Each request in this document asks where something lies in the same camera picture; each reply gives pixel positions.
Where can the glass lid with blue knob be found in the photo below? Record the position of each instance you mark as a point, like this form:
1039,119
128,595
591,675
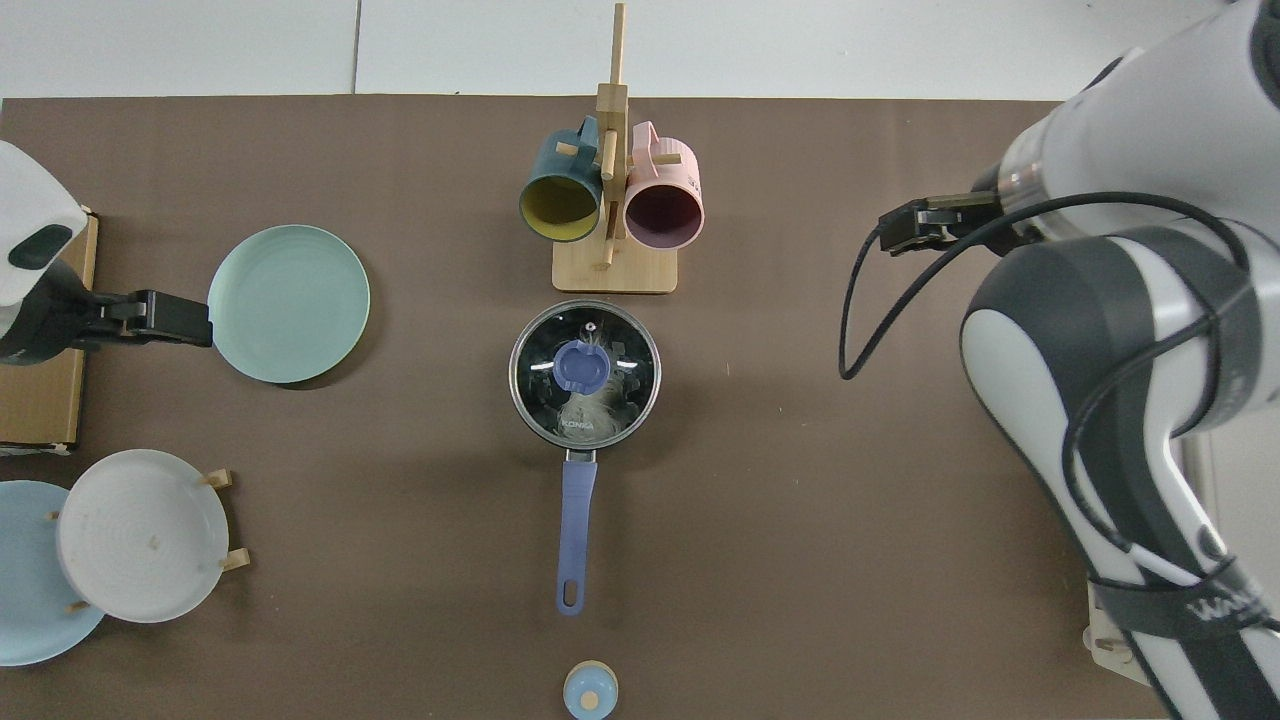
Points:
585,365

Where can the teal green plate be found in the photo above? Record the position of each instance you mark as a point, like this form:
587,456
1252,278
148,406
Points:
290,300

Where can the white plate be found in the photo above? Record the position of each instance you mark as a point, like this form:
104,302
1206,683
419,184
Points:
140,550

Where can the wooden plate rack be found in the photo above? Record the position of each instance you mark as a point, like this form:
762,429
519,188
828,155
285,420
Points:
237,560

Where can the light blue plate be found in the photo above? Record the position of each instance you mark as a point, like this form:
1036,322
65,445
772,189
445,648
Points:
30,620

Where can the pink cup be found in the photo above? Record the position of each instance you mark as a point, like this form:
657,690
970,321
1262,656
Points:
680,170

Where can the wooden cup stand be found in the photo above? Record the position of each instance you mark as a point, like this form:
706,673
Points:
615,275

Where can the brown table cloth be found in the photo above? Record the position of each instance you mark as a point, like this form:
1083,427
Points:
800,550

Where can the dark teal cup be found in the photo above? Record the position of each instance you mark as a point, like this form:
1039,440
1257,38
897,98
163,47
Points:
545,165

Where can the pale toaster oven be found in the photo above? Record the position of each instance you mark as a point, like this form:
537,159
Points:
1100,645

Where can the small blue round thing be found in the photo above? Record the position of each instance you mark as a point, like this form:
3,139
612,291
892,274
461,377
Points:
590,690

